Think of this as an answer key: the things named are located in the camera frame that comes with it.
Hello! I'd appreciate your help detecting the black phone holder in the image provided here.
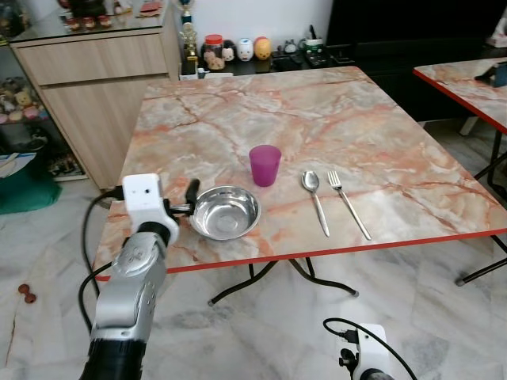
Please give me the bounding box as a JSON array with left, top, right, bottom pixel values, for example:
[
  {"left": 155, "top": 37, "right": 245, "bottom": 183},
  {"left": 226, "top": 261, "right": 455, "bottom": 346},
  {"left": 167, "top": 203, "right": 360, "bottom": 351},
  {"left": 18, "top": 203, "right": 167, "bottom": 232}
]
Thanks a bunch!
[{"left": 475, "top": 62, "right": 507, "bottom": 86}]

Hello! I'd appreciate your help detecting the gold trophy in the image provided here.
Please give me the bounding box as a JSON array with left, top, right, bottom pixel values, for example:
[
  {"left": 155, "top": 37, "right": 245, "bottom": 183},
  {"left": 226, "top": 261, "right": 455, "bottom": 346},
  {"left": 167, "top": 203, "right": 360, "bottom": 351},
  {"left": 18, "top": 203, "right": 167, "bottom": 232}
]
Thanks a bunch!
[{"left": 178, "top": 0, "right": 199, "bottom": 76}]

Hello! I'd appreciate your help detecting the black television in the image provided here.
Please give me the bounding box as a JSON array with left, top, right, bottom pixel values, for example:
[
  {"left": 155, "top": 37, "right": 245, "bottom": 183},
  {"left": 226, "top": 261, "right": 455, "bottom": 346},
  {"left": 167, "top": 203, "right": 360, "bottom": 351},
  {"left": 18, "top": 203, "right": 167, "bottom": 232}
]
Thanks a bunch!
[{"left": 326, "top": 0, "right": 507, "bottom": 50}]

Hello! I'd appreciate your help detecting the steel spoon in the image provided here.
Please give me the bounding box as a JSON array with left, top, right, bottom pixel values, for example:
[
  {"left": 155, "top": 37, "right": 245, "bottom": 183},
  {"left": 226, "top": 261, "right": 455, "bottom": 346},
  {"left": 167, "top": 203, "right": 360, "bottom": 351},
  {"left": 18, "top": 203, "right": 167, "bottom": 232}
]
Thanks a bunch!
[{"left": 301, "top": 171, "right": 330, "bottom": 238}]

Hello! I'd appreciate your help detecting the white round figurine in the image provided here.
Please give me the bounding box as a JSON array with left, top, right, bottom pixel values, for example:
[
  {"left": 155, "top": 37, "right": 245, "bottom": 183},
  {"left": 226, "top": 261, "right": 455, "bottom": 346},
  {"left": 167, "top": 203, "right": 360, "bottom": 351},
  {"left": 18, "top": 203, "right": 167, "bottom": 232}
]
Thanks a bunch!
[{"left": 238, "top": 38, "right": 254, "bottom": 63}]

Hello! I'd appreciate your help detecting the yellow egg figurine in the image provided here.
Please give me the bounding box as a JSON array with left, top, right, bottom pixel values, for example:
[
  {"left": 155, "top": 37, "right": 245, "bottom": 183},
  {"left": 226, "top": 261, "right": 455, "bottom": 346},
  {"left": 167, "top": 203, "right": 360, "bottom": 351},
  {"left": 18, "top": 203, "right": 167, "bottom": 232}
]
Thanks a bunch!
[{"left": 253, "top": 36, "right": 272, "bottom": 61}]

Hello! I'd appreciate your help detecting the marble top folding table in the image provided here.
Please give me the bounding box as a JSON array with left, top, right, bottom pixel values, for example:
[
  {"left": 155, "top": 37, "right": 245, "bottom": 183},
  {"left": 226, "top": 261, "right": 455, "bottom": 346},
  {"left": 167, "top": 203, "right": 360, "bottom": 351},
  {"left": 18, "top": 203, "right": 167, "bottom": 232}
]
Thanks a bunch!
[
  {"left": 413, "top": 57, "right": 507, "bottom": 286},
  {"left": 93, "top": 66, "right": 507, "bottom": 306}
]

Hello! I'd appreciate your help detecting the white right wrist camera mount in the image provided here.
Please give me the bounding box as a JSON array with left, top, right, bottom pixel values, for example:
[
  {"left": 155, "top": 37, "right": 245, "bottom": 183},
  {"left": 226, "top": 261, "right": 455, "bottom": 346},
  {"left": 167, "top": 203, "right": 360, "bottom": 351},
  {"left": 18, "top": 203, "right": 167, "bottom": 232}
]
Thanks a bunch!
[{"left": 349, "top": 323, "right": 387, "bottom": 380}]

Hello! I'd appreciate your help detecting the white and green mug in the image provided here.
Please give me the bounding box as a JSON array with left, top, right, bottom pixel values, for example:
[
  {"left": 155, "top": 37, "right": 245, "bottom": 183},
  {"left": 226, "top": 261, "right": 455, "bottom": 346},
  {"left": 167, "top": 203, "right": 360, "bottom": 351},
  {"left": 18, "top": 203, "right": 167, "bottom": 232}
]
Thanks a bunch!
[{"left": 303, "top": 28, "right": 327, "bottom": 55}]

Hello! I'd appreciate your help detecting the small brown floor item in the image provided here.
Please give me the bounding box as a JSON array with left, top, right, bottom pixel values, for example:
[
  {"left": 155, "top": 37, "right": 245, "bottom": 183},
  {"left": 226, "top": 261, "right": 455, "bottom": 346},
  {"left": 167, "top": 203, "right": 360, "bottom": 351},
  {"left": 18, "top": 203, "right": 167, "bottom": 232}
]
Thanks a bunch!
[{"left": 17, "top": 283, "right": 37, "bottom": 305}]

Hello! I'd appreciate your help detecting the red lidded jar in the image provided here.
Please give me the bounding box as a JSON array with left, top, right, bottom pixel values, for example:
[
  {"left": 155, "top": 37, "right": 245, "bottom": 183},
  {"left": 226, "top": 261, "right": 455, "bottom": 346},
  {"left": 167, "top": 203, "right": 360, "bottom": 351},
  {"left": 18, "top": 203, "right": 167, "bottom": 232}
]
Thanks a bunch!
[{"left": 203, "top": 34, "right": 226, "bottom": 72}]

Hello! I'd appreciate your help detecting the green bag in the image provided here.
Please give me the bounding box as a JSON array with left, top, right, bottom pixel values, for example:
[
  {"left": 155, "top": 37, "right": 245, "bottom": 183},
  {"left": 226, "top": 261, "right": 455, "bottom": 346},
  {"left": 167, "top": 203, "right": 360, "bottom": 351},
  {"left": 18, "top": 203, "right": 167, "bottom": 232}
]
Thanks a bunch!
[{"left": 0, "top": 154, "right": 63, "bottom": 215}]

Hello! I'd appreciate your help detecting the light wooden cabinet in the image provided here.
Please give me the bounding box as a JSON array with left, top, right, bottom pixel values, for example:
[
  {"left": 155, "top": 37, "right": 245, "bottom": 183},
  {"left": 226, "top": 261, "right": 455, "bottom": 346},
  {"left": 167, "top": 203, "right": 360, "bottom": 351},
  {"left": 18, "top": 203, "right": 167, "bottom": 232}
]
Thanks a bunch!
[{"left": 10, "top": 8, "right": 183, "bottom": 189}]

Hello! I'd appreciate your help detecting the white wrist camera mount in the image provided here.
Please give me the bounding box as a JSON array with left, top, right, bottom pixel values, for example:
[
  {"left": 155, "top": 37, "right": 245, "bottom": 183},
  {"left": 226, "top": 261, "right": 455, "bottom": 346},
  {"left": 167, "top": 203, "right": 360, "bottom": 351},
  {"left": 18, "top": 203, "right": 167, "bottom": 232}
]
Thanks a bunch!
[
  {"left": 121, "top": 173, "right": 180, "bottom": 230},
  {"left": 349, "top": 323, "right": 387, "bottom": 380}
]

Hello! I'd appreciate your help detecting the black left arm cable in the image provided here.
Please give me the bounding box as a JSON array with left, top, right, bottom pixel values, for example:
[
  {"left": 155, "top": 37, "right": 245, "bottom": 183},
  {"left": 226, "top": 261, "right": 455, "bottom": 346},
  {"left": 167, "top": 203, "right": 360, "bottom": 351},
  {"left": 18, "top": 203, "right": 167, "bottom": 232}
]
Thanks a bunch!
[{"left": 78, "top": 186, "right": 126, "bottom": 333}]

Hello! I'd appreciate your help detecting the glass shelf with toys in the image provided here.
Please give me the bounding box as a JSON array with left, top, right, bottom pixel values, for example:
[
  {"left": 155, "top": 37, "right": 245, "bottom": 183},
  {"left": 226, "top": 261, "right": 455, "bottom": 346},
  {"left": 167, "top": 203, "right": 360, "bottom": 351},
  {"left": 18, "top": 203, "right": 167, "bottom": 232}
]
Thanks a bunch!
[{"left": 0, "top": 40, "right": 84, "bottom": 179}]

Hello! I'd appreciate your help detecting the stainless steel bowl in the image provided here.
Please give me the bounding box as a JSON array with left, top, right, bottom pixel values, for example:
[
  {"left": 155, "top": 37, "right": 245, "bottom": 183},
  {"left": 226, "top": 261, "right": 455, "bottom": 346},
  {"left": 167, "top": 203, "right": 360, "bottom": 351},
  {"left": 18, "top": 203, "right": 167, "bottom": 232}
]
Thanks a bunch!
[{"left": 189, "top": 185, "right": 261, "bottom": 241}]

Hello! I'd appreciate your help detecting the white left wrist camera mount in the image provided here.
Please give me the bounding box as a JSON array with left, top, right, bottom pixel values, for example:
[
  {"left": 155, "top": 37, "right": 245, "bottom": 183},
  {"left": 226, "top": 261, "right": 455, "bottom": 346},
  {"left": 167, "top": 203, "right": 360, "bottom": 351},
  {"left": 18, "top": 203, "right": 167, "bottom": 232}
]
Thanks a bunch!
[{"left": 121, "top": 173, "right": 180, "bottom": 230}]

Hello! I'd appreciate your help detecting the purple plastic cup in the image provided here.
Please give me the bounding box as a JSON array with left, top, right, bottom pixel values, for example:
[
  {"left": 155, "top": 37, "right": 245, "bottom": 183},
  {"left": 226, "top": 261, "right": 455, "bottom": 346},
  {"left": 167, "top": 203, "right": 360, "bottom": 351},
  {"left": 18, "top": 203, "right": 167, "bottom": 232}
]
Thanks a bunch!
[{"left": 249, "top": 144, "right": 282, "bottom": 188}]

